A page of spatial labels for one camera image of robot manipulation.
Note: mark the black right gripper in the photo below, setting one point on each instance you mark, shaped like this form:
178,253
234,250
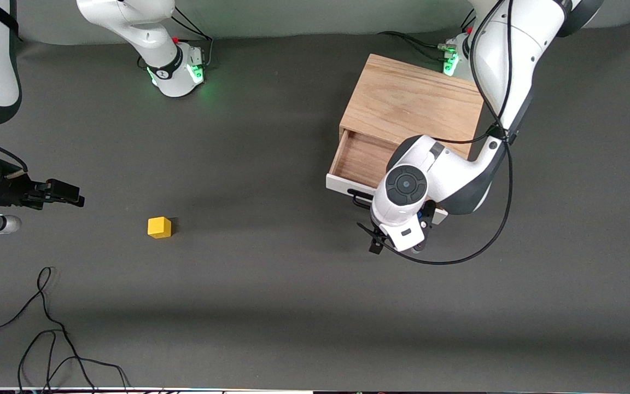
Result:
13,189

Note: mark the yellow cube block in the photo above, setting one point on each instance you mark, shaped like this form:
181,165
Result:
159,227

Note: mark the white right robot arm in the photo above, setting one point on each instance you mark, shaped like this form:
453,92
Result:
162,54

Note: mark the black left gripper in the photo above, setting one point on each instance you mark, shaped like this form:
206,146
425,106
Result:
375,247

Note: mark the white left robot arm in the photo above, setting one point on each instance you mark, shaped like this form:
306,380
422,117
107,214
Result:
501,54

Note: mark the white-fronted wooden drawer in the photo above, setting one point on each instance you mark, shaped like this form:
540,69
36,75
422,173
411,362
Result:
361,161

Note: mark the dark grey table mat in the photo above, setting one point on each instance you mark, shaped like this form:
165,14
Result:
293,273

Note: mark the light wooden drawer cabinet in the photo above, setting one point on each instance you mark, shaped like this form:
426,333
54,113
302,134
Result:
402,93

